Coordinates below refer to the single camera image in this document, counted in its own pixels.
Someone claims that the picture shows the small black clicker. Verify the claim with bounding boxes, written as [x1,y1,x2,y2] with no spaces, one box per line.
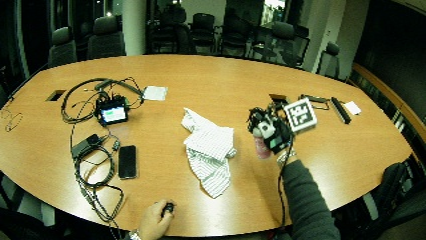
[161,202,176,218]

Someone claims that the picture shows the white marker cube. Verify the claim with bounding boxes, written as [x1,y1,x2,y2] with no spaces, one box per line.
[282,99,320,134]

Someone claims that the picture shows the white striped cloth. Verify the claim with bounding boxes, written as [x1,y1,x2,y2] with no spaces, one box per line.
[180,106,240,200]

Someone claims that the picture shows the black smartphone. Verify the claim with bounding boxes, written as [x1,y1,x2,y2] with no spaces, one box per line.
[116,144,140,181]

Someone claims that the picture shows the long black bar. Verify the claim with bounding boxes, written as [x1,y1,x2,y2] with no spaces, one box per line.
[329,96,353,125]

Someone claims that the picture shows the small white box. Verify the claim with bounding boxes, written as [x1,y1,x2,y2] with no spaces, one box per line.
[342,100,364,116]

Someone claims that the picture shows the black office chair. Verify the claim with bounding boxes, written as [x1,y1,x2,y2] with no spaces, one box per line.
[218,12,257,58]
[190,12,218,55]
[148,5,194,55]
[252,20,313,70]

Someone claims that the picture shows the grey office chair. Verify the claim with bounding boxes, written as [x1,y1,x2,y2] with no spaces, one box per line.
[316,41,342,80]
[85,14,128,61]
[47,26,80,68]

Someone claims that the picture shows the white square pad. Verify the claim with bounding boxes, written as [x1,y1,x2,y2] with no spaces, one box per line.
[141,85,170,102]

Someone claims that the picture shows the black power adapter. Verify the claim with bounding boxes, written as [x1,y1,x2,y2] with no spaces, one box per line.
[69,133,105,160]

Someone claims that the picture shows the small black screen device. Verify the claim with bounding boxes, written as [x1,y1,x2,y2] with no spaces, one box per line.
[95,95,131,127]

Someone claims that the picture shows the white pillar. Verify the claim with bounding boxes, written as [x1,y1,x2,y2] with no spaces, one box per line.
[121,0,148,57]

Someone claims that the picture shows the flat black frame piece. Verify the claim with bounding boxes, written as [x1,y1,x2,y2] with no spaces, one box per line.
[298,93,333,111]

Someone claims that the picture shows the thin black adapter cable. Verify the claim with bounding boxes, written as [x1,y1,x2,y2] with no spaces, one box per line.
[69,133,128,225]

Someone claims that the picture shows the black glove cable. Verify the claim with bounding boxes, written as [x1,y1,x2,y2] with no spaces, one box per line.
[276,142,297,232]

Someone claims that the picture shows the thick black looped cable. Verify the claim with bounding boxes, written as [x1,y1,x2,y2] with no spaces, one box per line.
[59,76,147,125]

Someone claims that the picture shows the thin wire eyeglasses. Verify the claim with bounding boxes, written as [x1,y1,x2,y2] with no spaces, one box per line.
[0,107,25,133]

